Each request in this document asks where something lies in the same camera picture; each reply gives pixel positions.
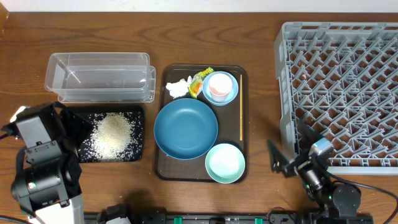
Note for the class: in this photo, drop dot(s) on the yellow green snack wrapper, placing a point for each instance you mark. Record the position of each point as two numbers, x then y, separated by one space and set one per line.
196 85

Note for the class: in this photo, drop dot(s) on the light blue small bowl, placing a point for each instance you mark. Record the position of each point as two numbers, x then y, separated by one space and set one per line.
229 97

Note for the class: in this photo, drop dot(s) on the crumpled white tissue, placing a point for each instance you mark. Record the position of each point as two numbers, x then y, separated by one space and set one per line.
180 88

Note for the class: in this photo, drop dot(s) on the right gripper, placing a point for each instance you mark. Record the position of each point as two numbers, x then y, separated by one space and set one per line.
302 162

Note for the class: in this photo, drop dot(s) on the clear plastic bin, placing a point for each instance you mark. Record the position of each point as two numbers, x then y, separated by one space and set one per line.
101 77

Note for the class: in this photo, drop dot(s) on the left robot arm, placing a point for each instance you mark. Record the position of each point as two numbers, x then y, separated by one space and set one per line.
48 170

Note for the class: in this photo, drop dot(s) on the black plastic tray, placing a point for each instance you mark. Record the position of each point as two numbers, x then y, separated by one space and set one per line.
136 149

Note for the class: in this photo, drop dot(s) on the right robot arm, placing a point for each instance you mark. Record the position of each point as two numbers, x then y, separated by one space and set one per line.
338 203

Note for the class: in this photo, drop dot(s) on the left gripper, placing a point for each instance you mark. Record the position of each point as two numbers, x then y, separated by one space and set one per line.
71 122

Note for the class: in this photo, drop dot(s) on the pink cup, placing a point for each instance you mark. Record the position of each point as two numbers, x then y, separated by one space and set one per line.
220 85

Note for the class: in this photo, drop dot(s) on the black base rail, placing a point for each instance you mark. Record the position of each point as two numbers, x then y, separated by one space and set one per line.
122 213

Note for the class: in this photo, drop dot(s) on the brown serving tray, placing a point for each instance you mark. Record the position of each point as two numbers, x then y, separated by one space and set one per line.
169 168

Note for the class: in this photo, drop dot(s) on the grey dishwasher rack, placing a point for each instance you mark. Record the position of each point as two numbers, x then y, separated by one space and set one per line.
340 78

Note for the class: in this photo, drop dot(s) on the mint green bowl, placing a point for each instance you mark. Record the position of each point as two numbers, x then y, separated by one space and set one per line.
225 163

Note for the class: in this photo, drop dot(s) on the wooden chopstick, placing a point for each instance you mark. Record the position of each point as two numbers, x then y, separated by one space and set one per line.
241 108

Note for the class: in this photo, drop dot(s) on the dark blue plate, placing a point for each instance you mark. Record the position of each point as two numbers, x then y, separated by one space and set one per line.
186 129

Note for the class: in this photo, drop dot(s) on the pile of white rice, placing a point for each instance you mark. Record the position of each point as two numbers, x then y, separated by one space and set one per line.
112 137

